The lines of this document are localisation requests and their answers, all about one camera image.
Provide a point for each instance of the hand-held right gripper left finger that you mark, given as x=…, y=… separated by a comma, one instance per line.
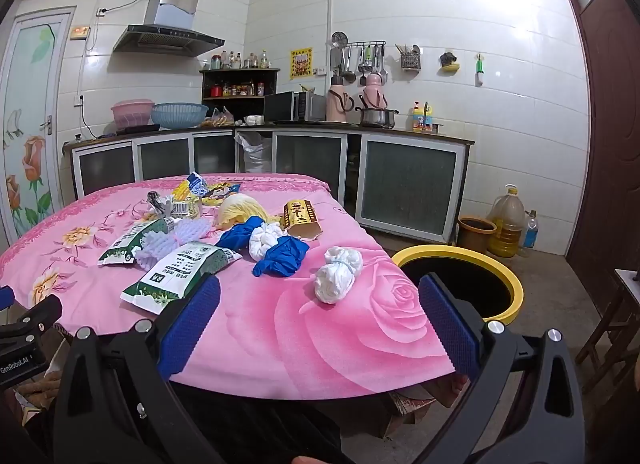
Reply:
x=190, y=326

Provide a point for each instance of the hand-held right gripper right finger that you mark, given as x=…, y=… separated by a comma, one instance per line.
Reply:
x=450, y=329

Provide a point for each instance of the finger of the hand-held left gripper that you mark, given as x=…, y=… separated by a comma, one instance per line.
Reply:
x=42, y=311
x=5, y=299

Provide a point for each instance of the large green white packet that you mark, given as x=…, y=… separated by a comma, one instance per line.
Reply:
x=175, y=274

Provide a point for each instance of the yellow-rimmed black trash bin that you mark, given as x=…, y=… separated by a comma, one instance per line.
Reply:
x=515, y=289

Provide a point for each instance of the blue plastic bag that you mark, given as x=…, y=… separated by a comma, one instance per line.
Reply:
x=282, y=256

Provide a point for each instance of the purple foam fruit net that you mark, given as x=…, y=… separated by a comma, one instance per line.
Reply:
x=157, y=249
x=192, y=230

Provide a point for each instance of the cardboard box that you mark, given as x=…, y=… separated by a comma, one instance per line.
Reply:
x=415, y=411

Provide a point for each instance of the brown plastic bucket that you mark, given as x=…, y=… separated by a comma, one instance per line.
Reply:
x=475, y=236

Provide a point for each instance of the blue rubber glove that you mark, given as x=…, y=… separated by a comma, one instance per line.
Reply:
x=240, y=236

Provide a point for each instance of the small green white packet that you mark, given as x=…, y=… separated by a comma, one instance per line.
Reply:
x=125, y=244

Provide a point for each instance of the pink floral blanket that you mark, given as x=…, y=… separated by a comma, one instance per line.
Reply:
x=300, y=324

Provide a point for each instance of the small white plastic bag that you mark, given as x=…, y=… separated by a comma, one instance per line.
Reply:
x=265, y=241

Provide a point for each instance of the large cooking oil jug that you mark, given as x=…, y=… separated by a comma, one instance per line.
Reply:
x=507, y=229

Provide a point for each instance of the white knotted plastic bag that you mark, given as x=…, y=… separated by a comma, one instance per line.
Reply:
x=337, y=276

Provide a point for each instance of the blue label water bottle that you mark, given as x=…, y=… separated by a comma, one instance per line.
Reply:
x=530, y=234

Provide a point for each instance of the yellow striped packaging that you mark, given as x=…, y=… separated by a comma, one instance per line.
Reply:
x=185, y=201

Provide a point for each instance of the silver crumpled wrapper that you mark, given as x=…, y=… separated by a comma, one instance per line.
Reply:
x=159, y=203

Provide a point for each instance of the cream plastic bag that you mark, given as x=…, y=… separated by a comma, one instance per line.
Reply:
x=242, y=209

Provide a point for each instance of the yellow cartoon snack packet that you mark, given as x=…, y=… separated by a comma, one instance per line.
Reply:
x=222, y=192

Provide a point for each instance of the blue white wrapper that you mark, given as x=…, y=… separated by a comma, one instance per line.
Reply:
x=197, y=185

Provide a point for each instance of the kitchen counter cabinet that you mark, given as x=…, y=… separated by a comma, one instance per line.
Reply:
x=407, y=184

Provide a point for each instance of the yellow paper box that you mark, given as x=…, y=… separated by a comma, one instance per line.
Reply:
x=300, y=219

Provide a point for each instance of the wooden stool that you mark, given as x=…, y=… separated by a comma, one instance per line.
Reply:
x=612, y=334

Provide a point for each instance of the flower printed glass door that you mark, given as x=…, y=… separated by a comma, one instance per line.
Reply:
x=30, y=119

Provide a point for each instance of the white woven sack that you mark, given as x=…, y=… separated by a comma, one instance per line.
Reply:
x=255, y=154

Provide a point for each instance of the clear bag of snacks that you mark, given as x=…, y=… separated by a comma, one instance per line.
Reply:
x=220, y=118

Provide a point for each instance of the blue plastic basket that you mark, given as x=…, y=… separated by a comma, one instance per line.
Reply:
x=180, y=115

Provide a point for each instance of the yellow dish soap bottle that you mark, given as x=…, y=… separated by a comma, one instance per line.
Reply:
x=417, y=119

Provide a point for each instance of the pink plastic basin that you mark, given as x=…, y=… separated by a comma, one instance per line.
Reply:
x=132, y=113

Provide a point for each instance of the steel cooking pot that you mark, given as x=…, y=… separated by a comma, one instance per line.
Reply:
x=377, y=118

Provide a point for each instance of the dark wooden shelf rack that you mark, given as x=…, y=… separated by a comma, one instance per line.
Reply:
x=240, y=104

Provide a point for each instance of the black microwave oven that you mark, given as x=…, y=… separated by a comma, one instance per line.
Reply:
x=295, y=107

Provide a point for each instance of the pink thermos flask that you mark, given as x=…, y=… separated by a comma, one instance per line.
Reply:
x=374, y=94
x=337, y=102

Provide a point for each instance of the green hanging brush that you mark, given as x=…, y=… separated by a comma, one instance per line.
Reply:
x=479, y=72

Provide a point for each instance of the brown wooden door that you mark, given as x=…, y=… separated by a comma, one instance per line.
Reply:
x=612, y=119

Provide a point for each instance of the row of seasoning bottles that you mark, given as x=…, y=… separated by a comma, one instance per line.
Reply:
x=240, y=62

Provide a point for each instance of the hanging utensil rack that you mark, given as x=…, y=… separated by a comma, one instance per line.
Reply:
x=365, y=59

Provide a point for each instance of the steel range hood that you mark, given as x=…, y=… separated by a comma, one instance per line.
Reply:
x=170, y=37

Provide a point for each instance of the yellow wall sponge holder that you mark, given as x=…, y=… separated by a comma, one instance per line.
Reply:
x=450, y=64

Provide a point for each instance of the wall chopstick holder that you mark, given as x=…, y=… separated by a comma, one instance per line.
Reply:
x=410, y=60

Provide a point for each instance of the yellow wall poster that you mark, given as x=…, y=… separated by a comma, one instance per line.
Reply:
x=301, y=63

